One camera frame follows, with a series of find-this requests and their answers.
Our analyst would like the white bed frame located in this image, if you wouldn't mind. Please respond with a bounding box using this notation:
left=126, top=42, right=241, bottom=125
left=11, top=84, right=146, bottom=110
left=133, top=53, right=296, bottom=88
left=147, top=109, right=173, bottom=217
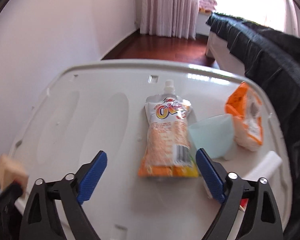
left=205, top=31, right=245, bottom=76

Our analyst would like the pink white curtain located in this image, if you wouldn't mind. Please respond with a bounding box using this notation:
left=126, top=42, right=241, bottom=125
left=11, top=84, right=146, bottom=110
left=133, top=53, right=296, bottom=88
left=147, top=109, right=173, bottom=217
left=140, top=0, right=199, bottom=40

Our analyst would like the folded pink quilt stack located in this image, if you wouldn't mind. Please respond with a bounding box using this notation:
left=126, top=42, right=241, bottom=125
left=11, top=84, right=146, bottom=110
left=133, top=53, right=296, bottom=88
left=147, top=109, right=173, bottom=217
left=199, top=0, right=217, bottom=14

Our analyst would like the white foam roll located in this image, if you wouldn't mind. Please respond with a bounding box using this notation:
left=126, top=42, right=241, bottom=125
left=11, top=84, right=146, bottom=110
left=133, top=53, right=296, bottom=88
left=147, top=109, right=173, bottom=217
left=243, top=151, right=282, bottom=181

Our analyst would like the white plastic storage box lid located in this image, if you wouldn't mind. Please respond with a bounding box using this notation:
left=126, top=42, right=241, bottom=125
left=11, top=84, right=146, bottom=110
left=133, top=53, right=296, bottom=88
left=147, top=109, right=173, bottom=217
left=10, top=60, right=292, bottom=239

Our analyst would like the light blue plastic cup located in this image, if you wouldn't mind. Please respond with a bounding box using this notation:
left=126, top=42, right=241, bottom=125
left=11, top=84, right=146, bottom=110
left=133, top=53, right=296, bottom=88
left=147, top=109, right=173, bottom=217
left=189, top=114, right=236, bottom=160

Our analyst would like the orange white snack packet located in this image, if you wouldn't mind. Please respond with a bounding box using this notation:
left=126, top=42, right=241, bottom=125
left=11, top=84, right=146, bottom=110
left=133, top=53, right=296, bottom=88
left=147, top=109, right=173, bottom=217
left=225, top=82, right=263, bottom=152

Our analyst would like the orange juice drink pouch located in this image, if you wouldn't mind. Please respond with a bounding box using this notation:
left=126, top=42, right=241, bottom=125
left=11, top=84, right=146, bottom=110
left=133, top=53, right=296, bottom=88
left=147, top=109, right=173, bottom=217
left=138, top=80, right=199, bottom=178

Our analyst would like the brown wooden block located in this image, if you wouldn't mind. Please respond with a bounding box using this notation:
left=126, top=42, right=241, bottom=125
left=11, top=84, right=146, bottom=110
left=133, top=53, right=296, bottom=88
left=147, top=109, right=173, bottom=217
left=0, top=154, right=29, bottom=199

